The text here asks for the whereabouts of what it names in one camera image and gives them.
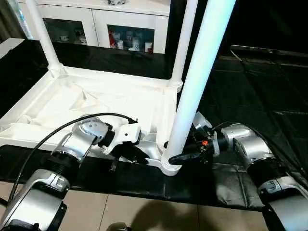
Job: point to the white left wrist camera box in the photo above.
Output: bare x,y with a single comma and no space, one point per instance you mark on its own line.
124,134

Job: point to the light blue plastic bottle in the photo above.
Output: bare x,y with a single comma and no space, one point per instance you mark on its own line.
21,19

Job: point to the glossy black long bar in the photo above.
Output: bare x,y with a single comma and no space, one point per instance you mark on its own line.
269,49

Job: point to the crumpled silver black object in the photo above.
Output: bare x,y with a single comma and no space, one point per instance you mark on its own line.
115,1

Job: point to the white plastic table top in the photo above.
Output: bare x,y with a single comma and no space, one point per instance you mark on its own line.
96,101

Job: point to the black work mat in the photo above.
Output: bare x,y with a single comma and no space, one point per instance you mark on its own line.
260,86

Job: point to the white plastic table leg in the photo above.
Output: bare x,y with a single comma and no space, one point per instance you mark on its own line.
43,38
185,43
197,77

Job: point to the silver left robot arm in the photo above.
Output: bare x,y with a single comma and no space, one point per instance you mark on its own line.
72,144

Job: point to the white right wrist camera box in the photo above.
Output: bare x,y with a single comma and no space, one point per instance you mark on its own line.
201,120

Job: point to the white cabinet with glass doors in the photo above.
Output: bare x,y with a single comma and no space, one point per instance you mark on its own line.
96,17

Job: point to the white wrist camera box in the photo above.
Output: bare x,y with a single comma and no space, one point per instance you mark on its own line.
124,134
201,120

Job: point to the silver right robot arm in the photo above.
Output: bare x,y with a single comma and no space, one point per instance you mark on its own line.
260,159

